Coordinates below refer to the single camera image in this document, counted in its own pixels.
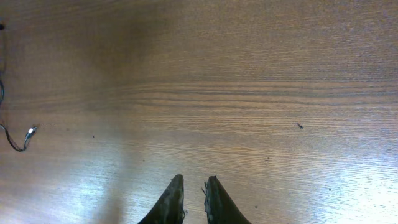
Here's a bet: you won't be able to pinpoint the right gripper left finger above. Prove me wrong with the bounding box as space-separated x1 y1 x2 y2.
139 174 185 224

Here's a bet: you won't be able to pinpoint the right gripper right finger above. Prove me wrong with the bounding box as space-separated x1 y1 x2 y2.
203 176 251 224

